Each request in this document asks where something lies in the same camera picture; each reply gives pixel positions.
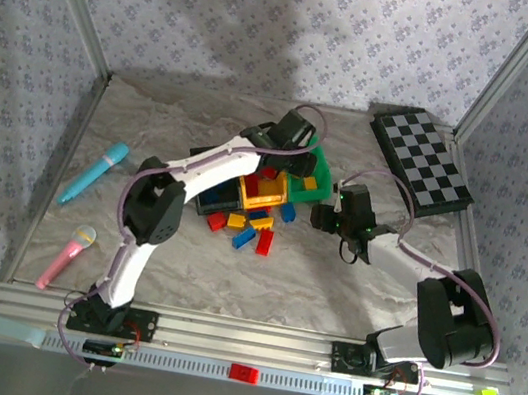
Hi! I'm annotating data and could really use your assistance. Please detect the green plastic bin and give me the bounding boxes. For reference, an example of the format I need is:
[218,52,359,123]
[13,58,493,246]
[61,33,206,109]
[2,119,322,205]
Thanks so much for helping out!
[282,134,342,211]

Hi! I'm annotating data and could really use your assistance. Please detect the yellow plastic bin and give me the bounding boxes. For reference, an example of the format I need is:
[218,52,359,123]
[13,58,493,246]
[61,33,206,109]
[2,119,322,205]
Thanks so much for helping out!
[233,166,295,219]

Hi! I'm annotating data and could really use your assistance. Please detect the yellow half-round lego brick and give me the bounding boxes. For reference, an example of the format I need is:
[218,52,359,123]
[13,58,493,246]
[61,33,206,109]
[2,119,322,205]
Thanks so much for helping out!
[247,213,276,234]

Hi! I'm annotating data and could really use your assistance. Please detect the black plastic bin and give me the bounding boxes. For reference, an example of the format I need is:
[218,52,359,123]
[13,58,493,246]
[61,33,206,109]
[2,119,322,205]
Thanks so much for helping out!
[179,141,253,225]

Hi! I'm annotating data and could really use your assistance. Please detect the black grey chessboard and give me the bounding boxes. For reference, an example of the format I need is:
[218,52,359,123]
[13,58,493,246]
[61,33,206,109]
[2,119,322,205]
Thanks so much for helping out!
[356,99,490,228]

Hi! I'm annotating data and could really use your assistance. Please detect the small circuit board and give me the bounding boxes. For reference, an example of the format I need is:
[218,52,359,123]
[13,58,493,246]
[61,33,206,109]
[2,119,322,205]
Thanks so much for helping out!
[361,382,402,395]
[81,336,129,363]

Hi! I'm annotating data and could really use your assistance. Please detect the flat red lego brick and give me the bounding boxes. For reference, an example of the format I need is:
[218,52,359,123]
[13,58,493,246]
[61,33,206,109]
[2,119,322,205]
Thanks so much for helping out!
[227,361,263,387]

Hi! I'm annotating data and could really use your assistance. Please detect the blue toy microphone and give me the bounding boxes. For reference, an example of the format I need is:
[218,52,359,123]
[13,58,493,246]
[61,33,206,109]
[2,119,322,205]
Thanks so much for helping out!
[56,132,132,216]

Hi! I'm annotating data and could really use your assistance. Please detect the pink toy microphone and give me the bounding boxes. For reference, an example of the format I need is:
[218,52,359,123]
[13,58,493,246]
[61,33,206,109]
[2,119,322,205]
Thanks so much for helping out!
[33,217,101,299]

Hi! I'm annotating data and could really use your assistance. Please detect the light blue flat plate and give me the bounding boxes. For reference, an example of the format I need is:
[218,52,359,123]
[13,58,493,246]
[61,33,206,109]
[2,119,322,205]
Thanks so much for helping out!
[0,314,48,351]

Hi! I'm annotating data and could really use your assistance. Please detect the black strap loop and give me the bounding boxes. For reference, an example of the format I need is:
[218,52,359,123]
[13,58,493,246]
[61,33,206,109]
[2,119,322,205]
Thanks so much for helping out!
[333,236,365,267]

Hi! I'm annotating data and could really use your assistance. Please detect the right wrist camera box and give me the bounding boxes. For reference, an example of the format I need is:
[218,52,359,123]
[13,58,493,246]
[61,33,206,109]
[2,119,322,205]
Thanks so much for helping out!
[333,180,374,220]

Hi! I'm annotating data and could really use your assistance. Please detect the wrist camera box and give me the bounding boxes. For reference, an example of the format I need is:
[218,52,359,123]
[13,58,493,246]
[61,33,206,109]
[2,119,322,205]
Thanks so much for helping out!
[333,180,374,220]
[272,107,322,149]

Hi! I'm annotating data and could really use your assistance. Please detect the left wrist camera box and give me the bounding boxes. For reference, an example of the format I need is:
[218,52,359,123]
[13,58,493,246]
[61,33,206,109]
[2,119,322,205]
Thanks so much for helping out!
[272,107,322,149]

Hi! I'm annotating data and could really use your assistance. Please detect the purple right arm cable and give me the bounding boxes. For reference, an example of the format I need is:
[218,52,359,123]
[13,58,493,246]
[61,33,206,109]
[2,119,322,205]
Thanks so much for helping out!
[306,163,527,395]

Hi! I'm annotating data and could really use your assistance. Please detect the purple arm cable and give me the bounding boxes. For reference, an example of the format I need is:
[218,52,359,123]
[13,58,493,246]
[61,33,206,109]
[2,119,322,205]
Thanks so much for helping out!
[306,163,527,395]
[50,70,332,395]

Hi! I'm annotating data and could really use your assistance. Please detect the aluminium side rail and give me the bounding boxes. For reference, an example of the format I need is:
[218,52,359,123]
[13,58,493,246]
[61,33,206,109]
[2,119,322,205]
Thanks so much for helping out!
[418,131,528,362]
[0,61,113,297]

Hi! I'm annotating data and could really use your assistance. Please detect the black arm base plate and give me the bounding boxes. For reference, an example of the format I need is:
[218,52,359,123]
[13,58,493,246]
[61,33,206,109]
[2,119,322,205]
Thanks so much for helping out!
[327,339,424,387]
[64,296,161,345]

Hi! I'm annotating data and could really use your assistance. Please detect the long aluminium mounting rail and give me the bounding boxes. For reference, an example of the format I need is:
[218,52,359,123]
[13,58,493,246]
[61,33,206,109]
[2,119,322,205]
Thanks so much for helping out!
[0,278,517,395]

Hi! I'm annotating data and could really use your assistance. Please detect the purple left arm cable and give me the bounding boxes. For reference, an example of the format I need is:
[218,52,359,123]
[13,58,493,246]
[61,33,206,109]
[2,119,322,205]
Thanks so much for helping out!
[50,70,332,395]

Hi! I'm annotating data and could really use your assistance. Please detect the grey slotted cable duct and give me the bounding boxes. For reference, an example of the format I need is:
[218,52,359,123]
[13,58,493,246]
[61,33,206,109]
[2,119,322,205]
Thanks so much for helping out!
[39,326,369,395]

